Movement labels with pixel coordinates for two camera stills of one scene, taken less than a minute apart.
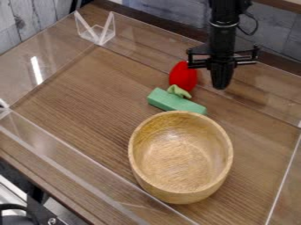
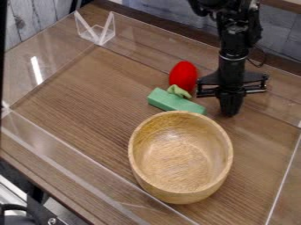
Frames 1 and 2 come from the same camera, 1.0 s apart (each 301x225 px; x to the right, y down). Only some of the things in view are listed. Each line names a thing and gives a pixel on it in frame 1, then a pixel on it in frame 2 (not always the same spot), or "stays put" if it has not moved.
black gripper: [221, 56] → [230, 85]
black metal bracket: [39, 212] stays put
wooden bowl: [179, 156] stays put
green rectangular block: [163, 99] stays put
